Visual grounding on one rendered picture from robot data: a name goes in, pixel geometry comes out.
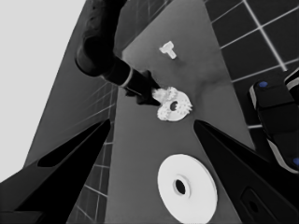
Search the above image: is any dark robot body block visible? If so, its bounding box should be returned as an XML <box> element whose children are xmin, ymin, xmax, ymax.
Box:
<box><xmin>248</xmin><ymin>69</ymin><xmax>299</xmax><ymax>174</ymax></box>

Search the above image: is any large thick white disc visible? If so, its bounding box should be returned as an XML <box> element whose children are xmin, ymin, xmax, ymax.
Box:
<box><xmin>157</xmin><ymin>153</ymin><xmax>219</xmax><ymax>224</ymax></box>

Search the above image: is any small white toothed gear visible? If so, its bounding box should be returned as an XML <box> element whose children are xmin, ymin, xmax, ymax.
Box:
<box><xmin>156</xmin><ymin>106</ymin><xmax>171</xmax><ymax>121</ymax></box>
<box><xmin>178</xmin><ymin>98</ymin><xmax>193</xmax><ymax>116</ymax></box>
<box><xmin>164</xmin><ymin>86</ymin><xmax>178</xmax><ymax>101</ymax></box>
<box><xmin>151</xmin><ymin>88</ymin><xmax>166</xmax><ymax>102</ymax></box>

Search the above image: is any small white T-shaped piece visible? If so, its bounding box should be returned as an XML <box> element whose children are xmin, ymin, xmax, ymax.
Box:
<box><xmin>158</xmin><ymin>40</ymin><xmax>178</xmax><ymax>60</ymax></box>

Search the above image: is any white round carrier with pins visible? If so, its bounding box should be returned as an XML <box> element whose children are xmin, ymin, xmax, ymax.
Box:
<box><xmin>156</xmin><ymin>87</ymin><xmax>193</xmax><ymax>123</ymax></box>

